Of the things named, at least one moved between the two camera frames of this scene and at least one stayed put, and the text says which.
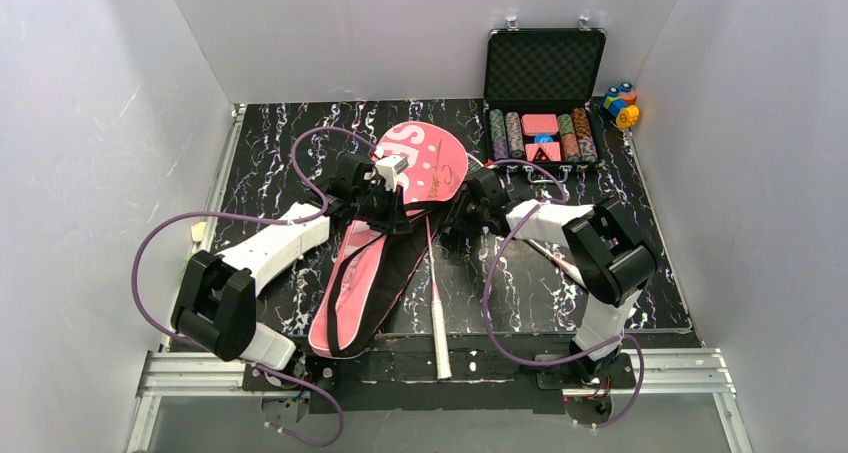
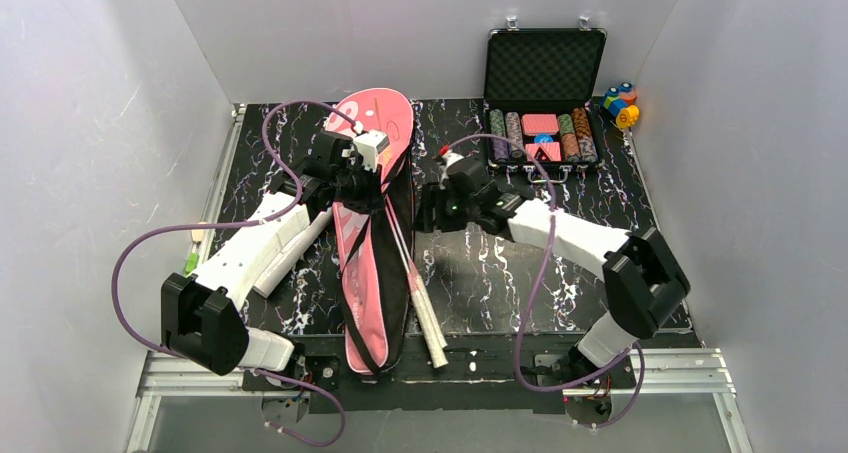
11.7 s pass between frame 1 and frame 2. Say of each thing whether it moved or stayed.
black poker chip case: stayed
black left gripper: moved
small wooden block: stayed
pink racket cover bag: moved
